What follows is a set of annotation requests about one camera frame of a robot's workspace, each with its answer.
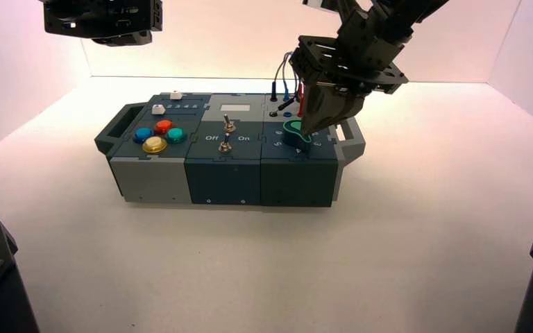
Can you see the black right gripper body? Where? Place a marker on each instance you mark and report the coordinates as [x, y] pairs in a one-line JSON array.
[[363, 55]]

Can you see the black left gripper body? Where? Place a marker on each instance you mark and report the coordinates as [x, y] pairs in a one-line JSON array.
[[101, 16]]

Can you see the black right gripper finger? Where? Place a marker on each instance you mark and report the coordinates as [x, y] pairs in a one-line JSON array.
[[319, 108], [349, 108]]

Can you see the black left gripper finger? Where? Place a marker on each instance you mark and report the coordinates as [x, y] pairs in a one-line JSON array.
[[137, 37], [108, 41]]

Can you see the green pointer knob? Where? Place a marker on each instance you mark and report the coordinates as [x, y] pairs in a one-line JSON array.
[[292, 135]]

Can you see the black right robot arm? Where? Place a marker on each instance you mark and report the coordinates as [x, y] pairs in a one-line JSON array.
[[409, 16]]

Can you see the white slider cap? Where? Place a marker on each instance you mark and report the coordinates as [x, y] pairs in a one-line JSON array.
[[157, 109], [176, 95]]

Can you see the white rectangular display label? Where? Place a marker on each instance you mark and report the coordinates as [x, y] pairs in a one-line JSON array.
[[235, 108]]

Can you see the red round push button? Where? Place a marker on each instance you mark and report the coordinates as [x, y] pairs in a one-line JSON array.
[[164, 126]]

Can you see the blue round push button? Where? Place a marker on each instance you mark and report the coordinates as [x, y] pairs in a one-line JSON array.
[[143, 134]]

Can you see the green round push button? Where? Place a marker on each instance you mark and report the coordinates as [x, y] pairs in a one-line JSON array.
[[176, 135]]

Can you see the yellow round push button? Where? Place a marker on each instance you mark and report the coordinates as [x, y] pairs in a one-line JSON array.
[[154, 144]]

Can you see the grey and teal task box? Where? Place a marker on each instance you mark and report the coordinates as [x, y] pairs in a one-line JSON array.
[[223, 179]]

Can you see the metal toggle switch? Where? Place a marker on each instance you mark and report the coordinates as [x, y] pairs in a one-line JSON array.
[[224, 146], [228, 125]]

